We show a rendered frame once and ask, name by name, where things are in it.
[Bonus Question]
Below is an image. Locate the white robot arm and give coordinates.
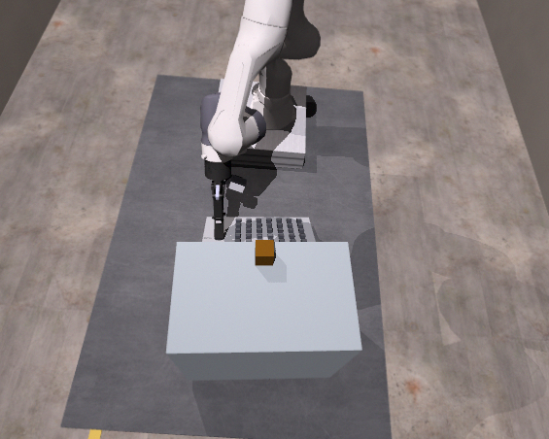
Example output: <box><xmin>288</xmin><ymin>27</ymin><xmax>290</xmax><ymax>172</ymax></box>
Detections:
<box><xmin>200</xmin><ymin>0</ymin><xmax>321</xmax><ymax>163</ymax></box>

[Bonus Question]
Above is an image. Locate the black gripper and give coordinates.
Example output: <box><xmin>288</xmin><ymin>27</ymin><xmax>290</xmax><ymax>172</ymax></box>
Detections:
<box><xmin>204</xmin><ymin>159</ymin><xmax>231</xmax><ymax>238</ymax></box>

